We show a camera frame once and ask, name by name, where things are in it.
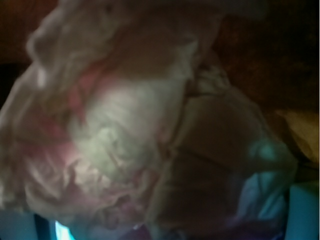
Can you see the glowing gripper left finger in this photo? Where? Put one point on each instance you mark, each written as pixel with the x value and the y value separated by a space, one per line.
pixel 29 226

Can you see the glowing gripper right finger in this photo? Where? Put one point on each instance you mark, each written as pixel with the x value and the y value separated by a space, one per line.
pixel 303 221

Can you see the white paper ball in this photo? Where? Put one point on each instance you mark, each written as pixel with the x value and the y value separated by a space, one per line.
pixel 125 117

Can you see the brown paper bag tray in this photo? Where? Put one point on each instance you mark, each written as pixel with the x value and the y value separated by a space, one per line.
pixel 275 61

